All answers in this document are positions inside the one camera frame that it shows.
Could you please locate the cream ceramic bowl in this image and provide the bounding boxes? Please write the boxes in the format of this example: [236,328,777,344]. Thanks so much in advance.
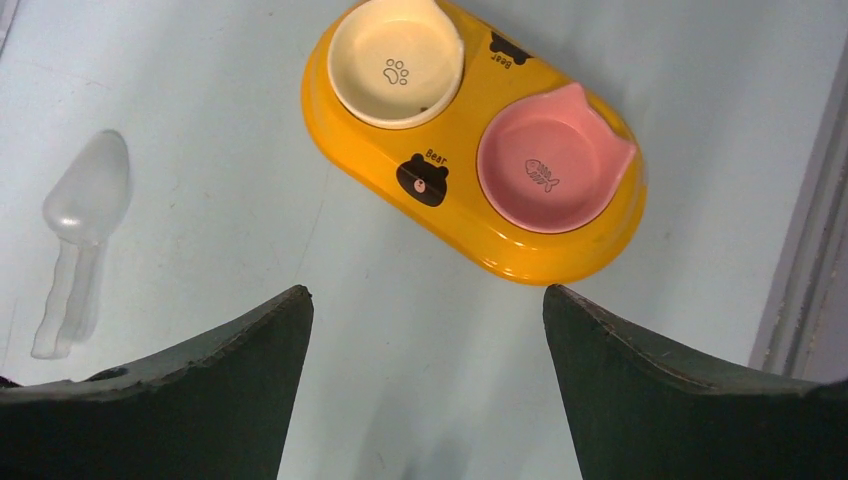
[327,0,465,130]

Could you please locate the yellow double bowl stand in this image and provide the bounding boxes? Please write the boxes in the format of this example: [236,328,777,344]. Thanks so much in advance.
[301,1,647,285]

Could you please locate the clear plastic scoop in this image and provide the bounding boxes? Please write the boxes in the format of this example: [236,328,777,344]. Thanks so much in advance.
[31,130,132,360]

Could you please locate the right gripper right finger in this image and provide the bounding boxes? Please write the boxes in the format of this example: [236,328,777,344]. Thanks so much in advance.
[543,285,847,479]

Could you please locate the pink ceramic bowl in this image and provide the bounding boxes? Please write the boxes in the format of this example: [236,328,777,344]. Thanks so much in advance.
[476,82,637,234]

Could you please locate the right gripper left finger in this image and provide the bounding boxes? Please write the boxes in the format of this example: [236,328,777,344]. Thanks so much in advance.
[1,285,314,479]

